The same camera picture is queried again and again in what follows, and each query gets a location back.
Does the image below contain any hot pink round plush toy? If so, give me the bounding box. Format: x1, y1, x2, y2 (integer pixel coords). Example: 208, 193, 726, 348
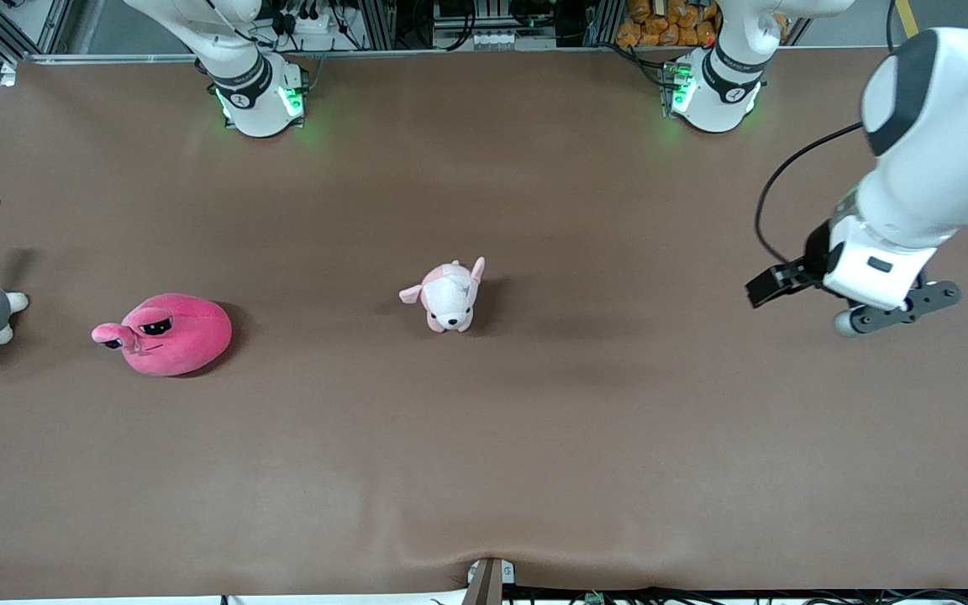
91, 292, 233, 376

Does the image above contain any orange packets pile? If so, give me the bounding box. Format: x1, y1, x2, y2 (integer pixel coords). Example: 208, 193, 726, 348
616, 0, 718, 48

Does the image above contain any light pink dog plush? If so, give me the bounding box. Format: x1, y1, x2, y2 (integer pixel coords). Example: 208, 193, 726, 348
399, 257, 486, 334

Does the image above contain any white power strip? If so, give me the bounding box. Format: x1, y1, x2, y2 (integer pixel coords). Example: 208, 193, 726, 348
278, 7, 349, 36

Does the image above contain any metal table edge bracket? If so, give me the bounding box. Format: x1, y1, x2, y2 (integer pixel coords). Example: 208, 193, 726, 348
466, 558, 516, 605

